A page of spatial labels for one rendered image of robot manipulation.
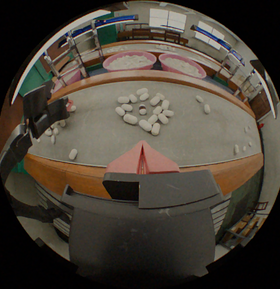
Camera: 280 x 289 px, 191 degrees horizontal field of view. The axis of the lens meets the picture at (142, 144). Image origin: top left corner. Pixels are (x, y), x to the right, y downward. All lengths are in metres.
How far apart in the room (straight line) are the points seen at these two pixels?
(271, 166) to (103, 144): 4.60
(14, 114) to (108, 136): 0.77
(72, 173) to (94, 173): 0.07
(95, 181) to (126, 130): 0.15
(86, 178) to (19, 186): 1.62
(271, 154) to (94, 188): 4.59
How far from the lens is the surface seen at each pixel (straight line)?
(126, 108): 0.27
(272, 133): 4.53
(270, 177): 4.55
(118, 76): 0.38
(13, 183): 1.75
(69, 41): 0.44
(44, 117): 0.27
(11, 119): 0.83
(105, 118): 0.29
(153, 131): 0.24
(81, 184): 0.27
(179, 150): 0.26
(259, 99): 4.90
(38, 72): 0.99
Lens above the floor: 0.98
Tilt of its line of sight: 77 degrees down
